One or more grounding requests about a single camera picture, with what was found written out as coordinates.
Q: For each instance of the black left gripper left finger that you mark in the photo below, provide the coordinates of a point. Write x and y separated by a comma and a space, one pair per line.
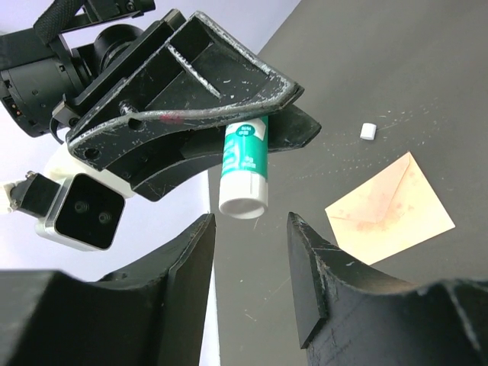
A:
150, 312

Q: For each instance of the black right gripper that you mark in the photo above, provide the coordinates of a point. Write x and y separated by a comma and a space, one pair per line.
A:
133, 86

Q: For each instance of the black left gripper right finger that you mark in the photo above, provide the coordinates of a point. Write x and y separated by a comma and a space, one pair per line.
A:
348, 313

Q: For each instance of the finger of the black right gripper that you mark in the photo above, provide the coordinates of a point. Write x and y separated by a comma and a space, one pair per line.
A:
161, 165

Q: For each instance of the white green glue stick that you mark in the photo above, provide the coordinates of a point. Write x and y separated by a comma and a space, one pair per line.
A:
243, 193

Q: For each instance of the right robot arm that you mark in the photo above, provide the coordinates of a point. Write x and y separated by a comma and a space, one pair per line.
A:
32, 78

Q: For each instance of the small white paper scrap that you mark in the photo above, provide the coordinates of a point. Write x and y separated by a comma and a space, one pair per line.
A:
368, 131

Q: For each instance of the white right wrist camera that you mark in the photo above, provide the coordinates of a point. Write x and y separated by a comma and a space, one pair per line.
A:
73, 204

